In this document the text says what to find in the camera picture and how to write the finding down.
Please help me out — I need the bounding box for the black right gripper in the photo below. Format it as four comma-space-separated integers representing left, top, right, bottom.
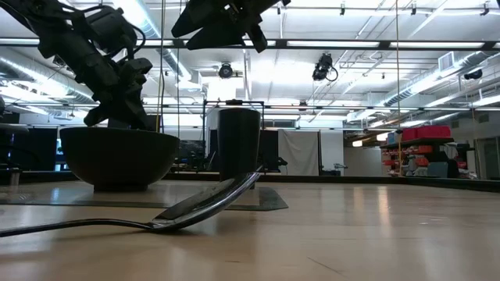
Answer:
170, 0, 292, 54

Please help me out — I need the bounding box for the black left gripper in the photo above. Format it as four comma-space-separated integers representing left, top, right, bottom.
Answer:
38, 23, 156, 132

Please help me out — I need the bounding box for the dark round bowl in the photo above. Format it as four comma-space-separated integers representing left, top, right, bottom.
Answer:
59, 126, 181, 193

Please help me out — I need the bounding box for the tall dark cup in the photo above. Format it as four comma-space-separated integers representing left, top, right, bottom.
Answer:
216, 107, 263, 191

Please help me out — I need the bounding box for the large black monitor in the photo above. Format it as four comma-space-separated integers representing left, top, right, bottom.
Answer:
107, 113, 162, 132

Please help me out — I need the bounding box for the small lit monitor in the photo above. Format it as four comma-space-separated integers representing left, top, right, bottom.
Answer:
177, 139, 207, 160

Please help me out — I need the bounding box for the shiny metal spoon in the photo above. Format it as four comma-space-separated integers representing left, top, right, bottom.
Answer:
0, 170, 262, 240

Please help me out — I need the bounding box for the black upright screen panel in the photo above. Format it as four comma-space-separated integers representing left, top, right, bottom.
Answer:
259, 129, 280, 172

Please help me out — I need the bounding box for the white hanging curtain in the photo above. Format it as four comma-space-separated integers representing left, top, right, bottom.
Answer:
277, 129, 321, 177

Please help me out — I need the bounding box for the dark grey table mat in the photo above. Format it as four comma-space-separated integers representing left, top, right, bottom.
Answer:
0, 185, 290, 212

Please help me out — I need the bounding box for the large red storage bin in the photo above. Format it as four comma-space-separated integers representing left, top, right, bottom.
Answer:
401, 124, 452, 142

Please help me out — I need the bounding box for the storage shelf rack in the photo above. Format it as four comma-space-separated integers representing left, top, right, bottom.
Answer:
379, 124, 476, 180

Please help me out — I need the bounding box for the round black overhead camera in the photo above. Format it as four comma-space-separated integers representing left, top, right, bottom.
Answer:
217, 62, 234, 80

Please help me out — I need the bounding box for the thin dark hanging cable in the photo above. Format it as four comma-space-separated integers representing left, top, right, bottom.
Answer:
157, 0, 166, 133

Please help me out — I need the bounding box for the black metal stand frame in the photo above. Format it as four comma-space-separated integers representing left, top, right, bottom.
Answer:
202, 98, 266, 131

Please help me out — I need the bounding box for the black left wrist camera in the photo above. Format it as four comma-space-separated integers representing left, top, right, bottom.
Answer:
84, 5, 138, 52

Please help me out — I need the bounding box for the black ceiling camera with cable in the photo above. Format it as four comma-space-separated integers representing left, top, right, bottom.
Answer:
312, 52, 339, 84

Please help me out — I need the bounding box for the black overhead frame bar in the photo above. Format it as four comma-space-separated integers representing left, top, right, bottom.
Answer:
0, 37, 500, 52

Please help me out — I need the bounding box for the yellow hanging cable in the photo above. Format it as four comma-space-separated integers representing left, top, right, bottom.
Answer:
395, 0, 402, 177

